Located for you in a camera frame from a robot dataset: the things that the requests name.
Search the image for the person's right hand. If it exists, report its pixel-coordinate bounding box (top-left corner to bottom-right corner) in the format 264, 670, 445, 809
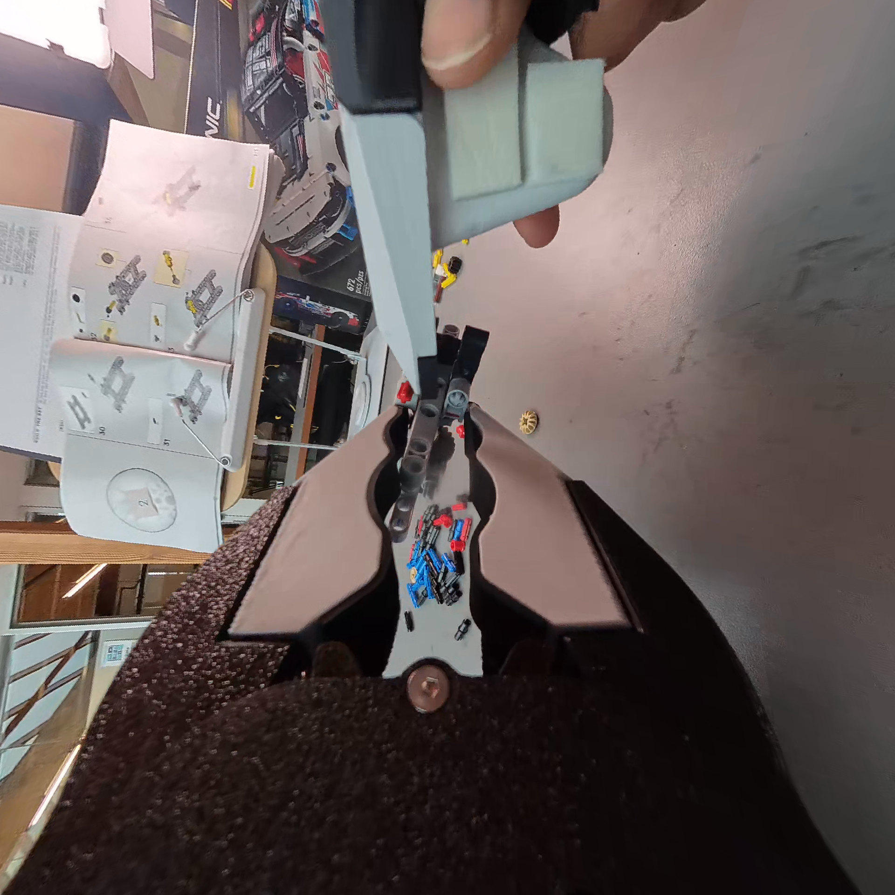
420, 0, 707, 249

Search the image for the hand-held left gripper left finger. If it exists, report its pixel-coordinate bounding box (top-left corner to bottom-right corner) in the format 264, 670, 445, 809
224, 406, 413, 640

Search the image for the toy car set box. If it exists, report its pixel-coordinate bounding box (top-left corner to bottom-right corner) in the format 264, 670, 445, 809
185, 0, 392, 337

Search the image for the wooden table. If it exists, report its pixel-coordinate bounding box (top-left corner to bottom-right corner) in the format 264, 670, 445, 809
0, 521, 232, 569

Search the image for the grey toy brick assembly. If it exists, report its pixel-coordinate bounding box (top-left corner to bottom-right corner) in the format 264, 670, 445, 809
390, 323, 490, 543

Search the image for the white book stand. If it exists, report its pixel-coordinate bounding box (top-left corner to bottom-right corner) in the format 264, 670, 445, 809
178, 241, 392, 522

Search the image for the pile of yellow grey bricks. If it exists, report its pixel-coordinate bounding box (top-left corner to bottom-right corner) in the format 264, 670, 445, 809
430, 238, 468, 305

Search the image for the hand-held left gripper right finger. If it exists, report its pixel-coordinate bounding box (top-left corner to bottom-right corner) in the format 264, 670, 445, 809
463, 404, 636, 636

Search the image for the pile of blue black pins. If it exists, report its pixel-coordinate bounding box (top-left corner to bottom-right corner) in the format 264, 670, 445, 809
402, 489, 476, 640

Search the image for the open instruction booklet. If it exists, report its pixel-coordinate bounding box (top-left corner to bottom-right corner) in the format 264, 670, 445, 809
0, 119, 274, 553

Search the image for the grey desk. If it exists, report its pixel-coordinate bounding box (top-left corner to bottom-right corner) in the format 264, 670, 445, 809
381, 0, 895, 895

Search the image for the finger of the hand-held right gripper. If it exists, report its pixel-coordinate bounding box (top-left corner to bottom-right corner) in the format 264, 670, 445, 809
339, 112, 440, 392

